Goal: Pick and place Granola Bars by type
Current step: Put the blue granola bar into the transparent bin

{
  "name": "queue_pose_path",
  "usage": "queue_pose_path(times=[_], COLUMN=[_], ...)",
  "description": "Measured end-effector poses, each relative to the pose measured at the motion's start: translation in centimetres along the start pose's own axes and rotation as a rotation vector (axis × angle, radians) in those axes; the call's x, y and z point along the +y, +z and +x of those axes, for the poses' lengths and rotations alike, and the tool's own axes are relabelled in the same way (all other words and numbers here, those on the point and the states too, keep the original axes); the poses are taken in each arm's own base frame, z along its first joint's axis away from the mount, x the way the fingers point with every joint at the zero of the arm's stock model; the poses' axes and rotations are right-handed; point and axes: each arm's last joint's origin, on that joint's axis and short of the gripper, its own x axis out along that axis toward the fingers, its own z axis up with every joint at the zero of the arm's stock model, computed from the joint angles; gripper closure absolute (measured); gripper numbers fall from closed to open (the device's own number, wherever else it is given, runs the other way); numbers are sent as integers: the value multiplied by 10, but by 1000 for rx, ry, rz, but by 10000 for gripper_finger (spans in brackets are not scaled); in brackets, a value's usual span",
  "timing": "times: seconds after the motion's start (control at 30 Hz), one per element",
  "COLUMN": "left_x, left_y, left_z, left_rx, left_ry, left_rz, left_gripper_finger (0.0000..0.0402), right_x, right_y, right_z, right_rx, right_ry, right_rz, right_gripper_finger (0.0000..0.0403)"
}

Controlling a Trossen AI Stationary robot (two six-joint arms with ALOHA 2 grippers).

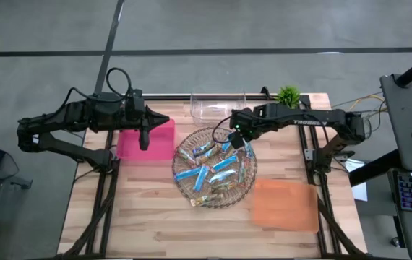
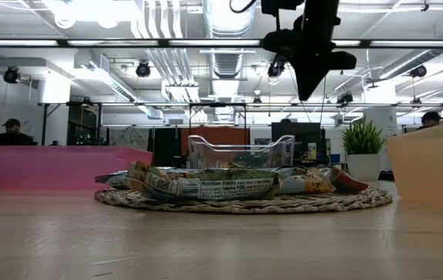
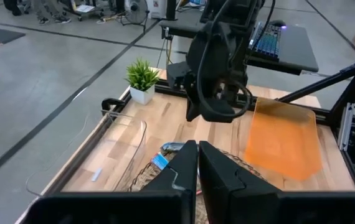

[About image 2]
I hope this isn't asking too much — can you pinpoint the person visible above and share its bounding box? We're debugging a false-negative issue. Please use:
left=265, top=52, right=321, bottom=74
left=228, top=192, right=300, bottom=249
left=0, top=118, right=38, bottom=147
left=415, top=111, right=443, bottom=131

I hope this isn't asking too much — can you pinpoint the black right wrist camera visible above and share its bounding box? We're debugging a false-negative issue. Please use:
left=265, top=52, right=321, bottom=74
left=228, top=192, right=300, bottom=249
left=260, top=0, right=304, bottom=17

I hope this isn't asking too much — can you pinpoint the black monitor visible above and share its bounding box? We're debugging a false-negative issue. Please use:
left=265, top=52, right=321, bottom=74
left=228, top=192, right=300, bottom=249
left=270, top=122, right=323, bottom=166

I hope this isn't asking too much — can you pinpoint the pink plastic bin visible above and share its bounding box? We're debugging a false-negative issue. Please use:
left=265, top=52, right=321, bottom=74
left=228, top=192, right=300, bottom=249
left=0, top=145, right=155, bottom=191

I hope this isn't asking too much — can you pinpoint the white building column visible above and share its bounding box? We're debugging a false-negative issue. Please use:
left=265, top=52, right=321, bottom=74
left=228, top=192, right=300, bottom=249
left=363, top=83, right=399, bottom=172

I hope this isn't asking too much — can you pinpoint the long ceiling light bar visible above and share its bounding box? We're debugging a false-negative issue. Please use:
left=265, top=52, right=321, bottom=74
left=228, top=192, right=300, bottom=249
left=0, top=37, right=443, bottom=49

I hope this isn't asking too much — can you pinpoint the clear plastic bin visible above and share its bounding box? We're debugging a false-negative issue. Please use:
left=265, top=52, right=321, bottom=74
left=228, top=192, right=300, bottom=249
left=187, top=134, right=296, bottom=170

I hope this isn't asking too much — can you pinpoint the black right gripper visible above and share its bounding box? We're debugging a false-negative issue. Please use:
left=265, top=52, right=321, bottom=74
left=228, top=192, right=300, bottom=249
left=262, top=0, right=358, bottom=101

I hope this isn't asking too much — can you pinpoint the round woven straw placemat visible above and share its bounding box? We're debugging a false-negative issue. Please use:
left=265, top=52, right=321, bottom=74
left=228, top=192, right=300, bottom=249
left=93, top=185, right=394, bottom=215

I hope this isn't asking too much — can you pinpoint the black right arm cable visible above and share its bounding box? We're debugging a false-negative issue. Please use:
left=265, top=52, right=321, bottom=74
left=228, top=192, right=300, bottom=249
left=228, top=0, right=258, bottom=14

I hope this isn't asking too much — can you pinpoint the green plant in white pot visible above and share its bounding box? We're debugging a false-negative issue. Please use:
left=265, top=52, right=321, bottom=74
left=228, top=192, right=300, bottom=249
left=340, top=116, right=386, bottom=183

